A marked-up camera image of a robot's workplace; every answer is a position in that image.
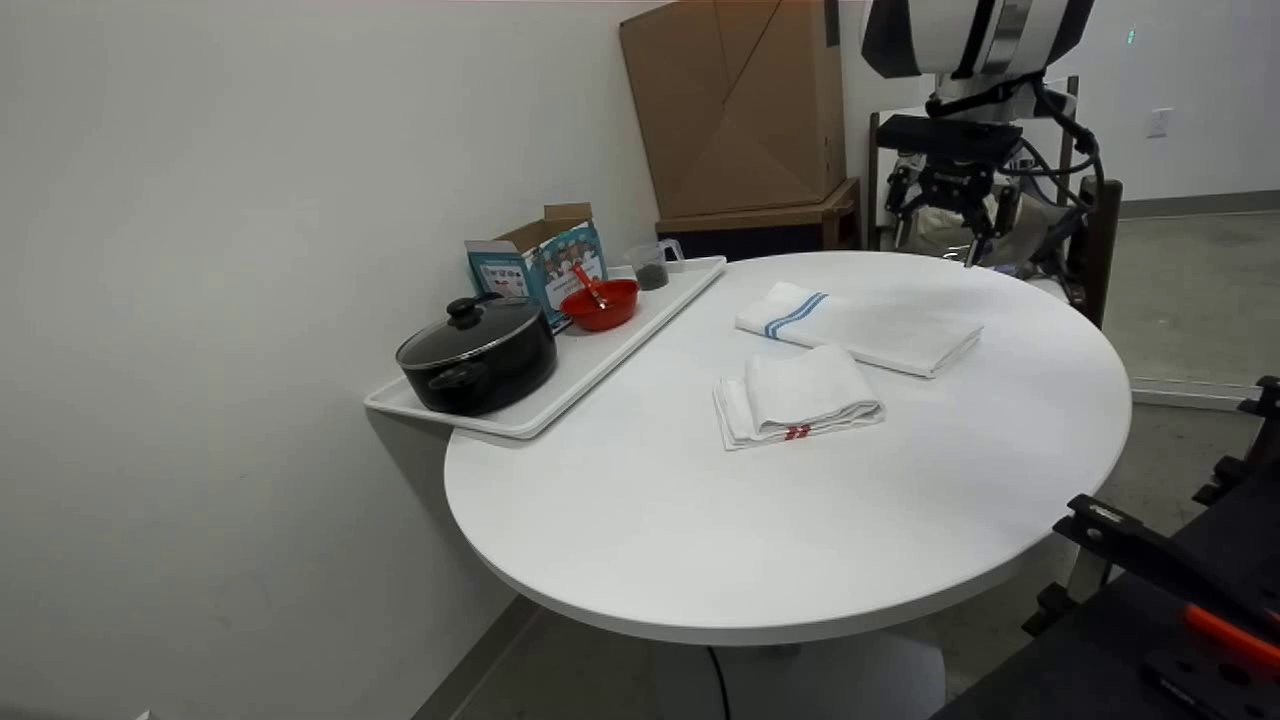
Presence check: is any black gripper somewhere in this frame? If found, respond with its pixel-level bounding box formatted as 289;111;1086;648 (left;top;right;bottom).
876;111;1025;259

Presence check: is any white towel with blue stripe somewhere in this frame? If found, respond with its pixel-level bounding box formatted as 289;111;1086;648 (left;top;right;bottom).
733;276;987;385

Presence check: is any white towel with red stripe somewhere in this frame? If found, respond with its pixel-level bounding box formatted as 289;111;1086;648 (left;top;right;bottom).
713;339;888;458

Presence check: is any large brown cardboard box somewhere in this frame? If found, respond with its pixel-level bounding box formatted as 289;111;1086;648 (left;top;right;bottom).
617;0;861;237

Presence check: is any white rectangular tray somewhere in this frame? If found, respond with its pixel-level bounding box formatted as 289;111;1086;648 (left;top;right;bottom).
358;252;733;443

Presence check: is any red bowl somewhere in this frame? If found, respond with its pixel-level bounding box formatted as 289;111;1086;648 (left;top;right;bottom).
555;276;644;336

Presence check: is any small metal spoon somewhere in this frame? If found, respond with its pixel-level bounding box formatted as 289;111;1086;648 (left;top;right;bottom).
572;263;610;322

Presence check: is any small printed cardboard box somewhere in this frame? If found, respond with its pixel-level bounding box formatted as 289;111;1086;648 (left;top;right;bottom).
462;199;610;334

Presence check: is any black work table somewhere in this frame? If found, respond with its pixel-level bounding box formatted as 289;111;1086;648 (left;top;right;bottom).
935;372;1280;720

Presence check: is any black cooking pot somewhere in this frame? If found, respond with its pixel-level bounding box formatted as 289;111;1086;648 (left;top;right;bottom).
397;316;561;420

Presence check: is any glass pot lid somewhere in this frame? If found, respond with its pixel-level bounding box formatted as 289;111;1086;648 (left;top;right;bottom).
392;294;544;377

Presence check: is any white side stand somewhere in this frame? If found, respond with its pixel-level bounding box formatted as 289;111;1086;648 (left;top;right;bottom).
363;406;462;536

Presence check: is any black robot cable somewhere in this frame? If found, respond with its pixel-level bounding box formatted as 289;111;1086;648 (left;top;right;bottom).
1014;75;1112;255

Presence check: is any black clamp mount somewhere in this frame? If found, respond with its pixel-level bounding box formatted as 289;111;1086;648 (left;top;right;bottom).
1050;493;1280;672

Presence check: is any white table pedestal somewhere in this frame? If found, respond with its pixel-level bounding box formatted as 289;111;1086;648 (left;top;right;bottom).
722;634;951;720

